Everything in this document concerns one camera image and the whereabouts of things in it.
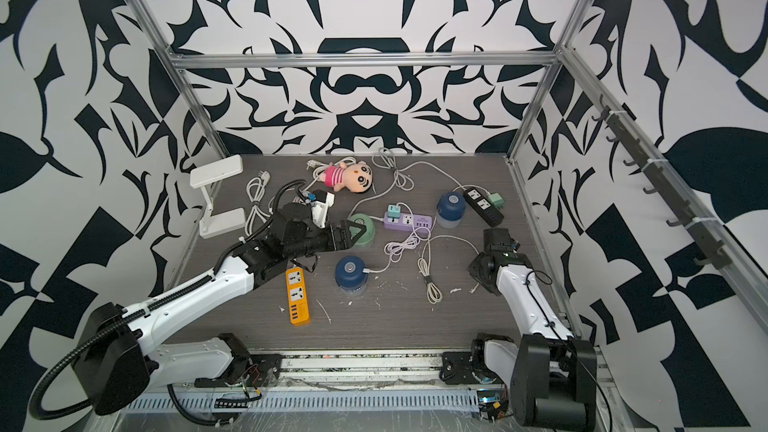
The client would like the green adapter on black strip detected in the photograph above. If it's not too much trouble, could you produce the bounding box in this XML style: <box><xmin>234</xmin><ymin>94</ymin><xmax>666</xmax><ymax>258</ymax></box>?
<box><xmin>488</xmin><ymin>193</ymin><xmax>505</xmax><ymax>209</ymax></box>

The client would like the lavender USB cable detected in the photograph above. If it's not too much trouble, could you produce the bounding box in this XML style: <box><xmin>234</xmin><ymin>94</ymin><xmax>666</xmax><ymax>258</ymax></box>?
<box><xmin>365</xmin><ymin>227</ymin><xmax>430</xmax><ymax>276</ymax></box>

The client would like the white desk lamp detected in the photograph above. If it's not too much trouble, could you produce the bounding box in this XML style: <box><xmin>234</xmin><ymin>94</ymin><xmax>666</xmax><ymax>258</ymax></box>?
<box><xmin>189</xmin><ymin>154</ymin><xmax>247</xmax><ymax>240</ymax></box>

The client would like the purple strip white cord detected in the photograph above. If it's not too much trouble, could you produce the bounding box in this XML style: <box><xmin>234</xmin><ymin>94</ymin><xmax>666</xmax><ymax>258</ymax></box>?
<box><xmin>347</xmin><ymin>148</ymin><xmax>469</xmax><ymax>217</ymax></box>

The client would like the plush doll pink shirt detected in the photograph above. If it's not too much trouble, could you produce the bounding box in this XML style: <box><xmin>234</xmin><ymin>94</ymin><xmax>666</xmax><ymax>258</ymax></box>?
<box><xmin>318</xmin><ymin>161</ymin><xmax>373</xmax><ymax>193</ymax></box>

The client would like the black power strip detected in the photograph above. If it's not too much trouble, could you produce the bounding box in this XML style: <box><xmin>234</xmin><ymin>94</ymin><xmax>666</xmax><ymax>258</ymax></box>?
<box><xmin>463</xmin><ymin>187</ymin><xmax>504</xmax><ymax>227</ymax></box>

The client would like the white bundled power cord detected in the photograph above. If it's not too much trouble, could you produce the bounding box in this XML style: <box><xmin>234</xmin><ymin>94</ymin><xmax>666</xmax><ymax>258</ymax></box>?
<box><xmin>244</xmin><ymin>170</ymin><xmax>272</xmax><ymax>235</ymax></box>

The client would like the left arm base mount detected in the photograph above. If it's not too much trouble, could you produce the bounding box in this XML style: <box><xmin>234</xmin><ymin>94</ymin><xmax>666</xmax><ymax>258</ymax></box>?
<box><xmin>194</xmin><ymin>353</ymin><xmax>284</xmax><ymax>388</ymax></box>

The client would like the teal USB charger adapter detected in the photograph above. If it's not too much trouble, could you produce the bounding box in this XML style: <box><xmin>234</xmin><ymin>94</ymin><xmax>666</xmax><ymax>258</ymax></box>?
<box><xmin>387</xmin><ymin>204</ymin><xmax>401</xmax><ymax>221</ymax></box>

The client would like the wall hook rack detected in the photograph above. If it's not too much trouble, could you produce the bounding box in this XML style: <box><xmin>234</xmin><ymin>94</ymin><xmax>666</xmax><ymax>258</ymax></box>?
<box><xmin>596</xmin><ymin>98</ymin><xmax>733</xmax><ymax>270</ymax></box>

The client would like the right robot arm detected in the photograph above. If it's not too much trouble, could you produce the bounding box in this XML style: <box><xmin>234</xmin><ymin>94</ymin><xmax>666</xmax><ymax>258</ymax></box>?
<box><xmin>468</xmin><ymin>227</ymin><xmax>599</xmax><ymax>431</ymax></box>

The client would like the purple power strip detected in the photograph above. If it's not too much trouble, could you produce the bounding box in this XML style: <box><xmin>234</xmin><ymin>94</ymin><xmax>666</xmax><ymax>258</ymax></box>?
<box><xmin>383</xmin><ymin>213</ymin><xmax>433</xmax><ymax>233</ymax></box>

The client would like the orange power strip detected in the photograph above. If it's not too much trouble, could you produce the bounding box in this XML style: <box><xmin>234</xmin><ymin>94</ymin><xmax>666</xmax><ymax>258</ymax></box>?
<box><xmin>285</xmin><ymin>267</ymin><xmax>311</xmax><ymax>327</ymax></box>

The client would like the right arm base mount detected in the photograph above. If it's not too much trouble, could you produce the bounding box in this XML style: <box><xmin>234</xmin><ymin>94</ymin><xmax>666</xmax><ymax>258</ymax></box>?
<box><xmin>438</xmin><ymin>351</ymin><xmax>499</xmax><ymax>385</ymax></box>

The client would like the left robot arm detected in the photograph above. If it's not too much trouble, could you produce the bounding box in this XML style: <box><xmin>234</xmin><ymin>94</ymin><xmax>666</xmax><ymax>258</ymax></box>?
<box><xmin>28</xmin><ymin>203</ymin><xmax>366</xmax><ymax>421</ymax></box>

